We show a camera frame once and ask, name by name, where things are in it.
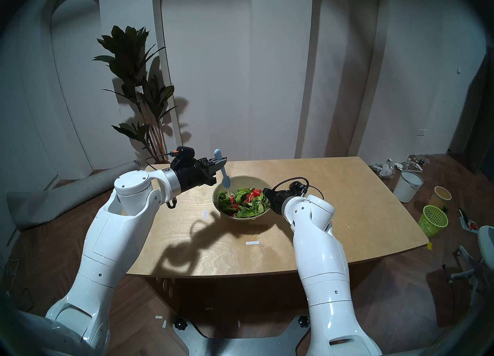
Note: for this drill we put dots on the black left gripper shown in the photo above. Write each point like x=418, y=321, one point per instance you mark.
x=197, y=174

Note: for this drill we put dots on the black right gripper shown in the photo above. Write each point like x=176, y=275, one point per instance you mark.
x=278, y=201

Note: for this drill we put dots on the green salad bowl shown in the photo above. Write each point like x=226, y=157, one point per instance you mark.
x=251, y=181

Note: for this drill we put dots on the light blue spoon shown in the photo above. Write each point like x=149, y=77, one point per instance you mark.
x=226, y=181

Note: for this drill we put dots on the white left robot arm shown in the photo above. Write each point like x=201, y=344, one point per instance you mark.
x=112, y=235

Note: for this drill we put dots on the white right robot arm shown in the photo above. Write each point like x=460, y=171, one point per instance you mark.
x=324, y=262

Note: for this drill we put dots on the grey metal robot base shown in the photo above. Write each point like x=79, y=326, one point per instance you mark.
x=247, y=345

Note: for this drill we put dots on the mixed green salad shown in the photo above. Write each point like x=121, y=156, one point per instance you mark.
x=247, y=206

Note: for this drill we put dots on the light wooden table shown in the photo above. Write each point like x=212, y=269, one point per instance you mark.
x=366, y=212

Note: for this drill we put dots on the pile of floor trash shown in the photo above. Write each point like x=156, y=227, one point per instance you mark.
x=384, y=169

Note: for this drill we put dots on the black base knob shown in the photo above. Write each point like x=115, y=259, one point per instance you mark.
x=303, y=320
x=180, y=324

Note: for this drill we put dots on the white plastic bucket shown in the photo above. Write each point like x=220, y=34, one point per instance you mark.
x=406, y=187

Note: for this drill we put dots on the tall potted plant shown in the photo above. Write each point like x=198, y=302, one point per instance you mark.
x=125, y=50

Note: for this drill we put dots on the rolled grey carpet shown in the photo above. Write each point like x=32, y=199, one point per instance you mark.
x=65, y=197

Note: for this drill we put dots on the green mesh basket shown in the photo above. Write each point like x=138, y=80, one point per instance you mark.
x=431, y=220

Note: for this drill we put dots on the tan paper cup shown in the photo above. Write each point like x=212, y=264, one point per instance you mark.
x=440, y=199

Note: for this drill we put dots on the red green floor packet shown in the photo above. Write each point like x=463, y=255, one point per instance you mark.
x=469, y=224

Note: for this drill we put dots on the dark doorway panel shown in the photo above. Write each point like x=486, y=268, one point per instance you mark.
x=472, y=112

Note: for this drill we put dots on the white office chair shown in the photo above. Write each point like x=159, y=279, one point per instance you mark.
x=485, y=241

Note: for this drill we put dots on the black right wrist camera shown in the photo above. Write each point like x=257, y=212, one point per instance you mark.
x=297, y=187

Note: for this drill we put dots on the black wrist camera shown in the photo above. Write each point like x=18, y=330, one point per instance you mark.
x=297, y=187
x=185, y=152

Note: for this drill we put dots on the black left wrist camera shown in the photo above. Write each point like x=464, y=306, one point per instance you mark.
x=185, y=152

